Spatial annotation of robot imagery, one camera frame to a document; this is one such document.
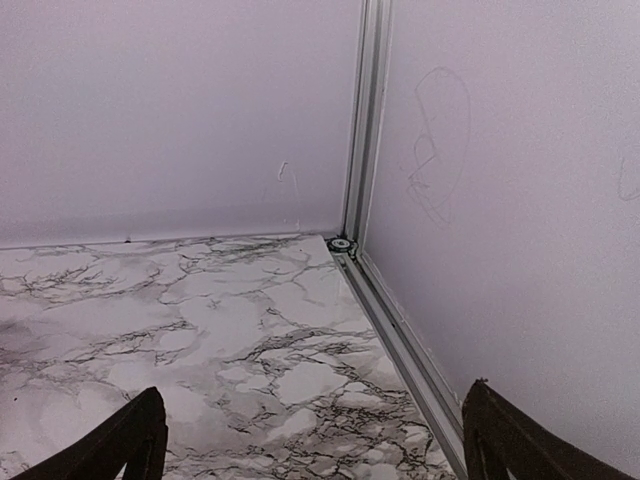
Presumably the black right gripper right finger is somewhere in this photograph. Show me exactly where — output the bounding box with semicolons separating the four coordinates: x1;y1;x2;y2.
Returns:
462;379;630;479

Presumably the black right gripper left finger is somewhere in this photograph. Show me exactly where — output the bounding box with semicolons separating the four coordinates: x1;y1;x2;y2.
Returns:
16;387;167;480

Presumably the right aluminium corner post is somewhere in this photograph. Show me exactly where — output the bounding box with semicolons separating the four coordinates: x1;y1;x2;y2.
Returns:
341;1;393;246

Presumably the right side table rail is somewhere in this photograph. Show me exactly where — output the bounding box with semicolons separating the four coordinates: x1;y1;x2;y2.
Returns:
333;253;468;479

